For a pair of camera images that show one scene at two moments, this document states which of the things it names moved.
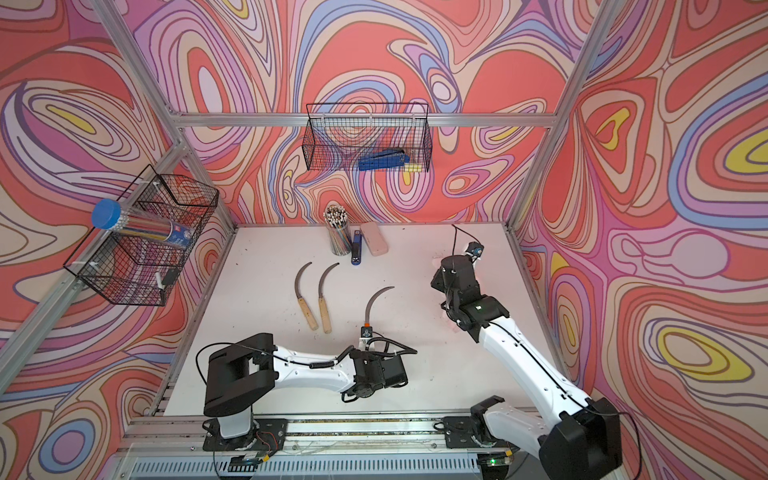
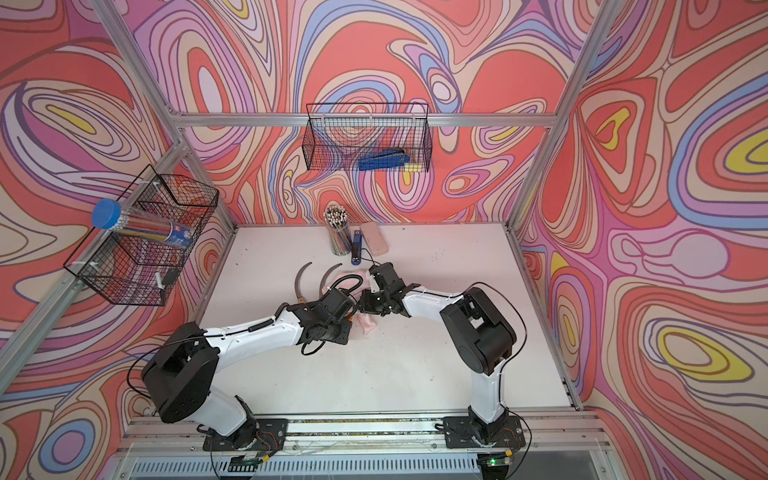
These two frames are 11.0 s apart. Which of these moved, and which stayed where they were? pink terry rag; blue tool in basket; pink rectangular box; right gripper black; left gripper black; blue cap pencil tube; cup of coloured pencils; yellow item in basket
Moved: pink terry rag; right gripper black; left gripper black
Stayed: blue tool in basket; pink rectangular box; cup of coloured pencils; yellow item in basket; blue cap pencil tube
